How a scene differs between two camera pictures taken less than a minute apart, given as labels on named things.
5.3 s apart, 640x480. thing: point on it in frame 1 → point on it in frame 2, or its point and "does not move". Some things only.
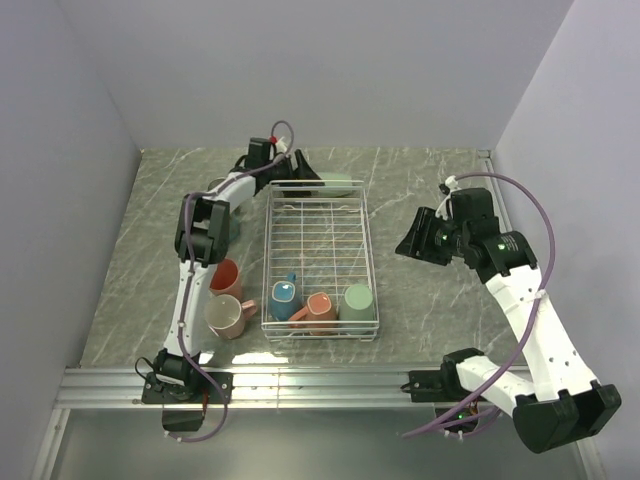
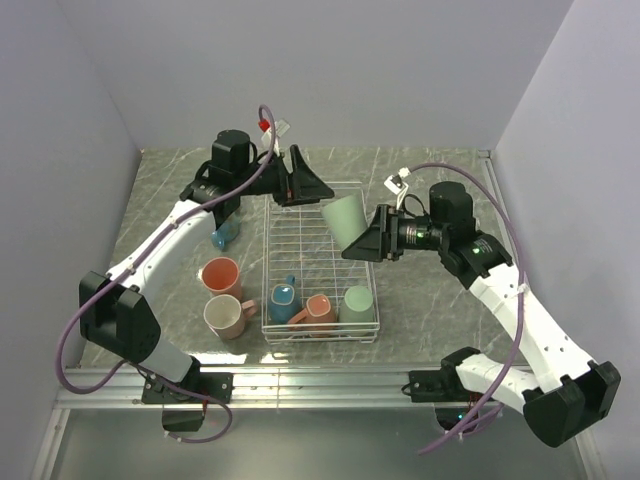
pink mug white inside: (226, 314) does not move
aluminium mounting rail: (106, 389) does not move
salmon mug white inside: (318, 318) does not move
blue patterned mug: (285, 298) does not move
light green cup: (335, 184) → (345, 218)
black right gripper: (410, 245) → (371, 245)
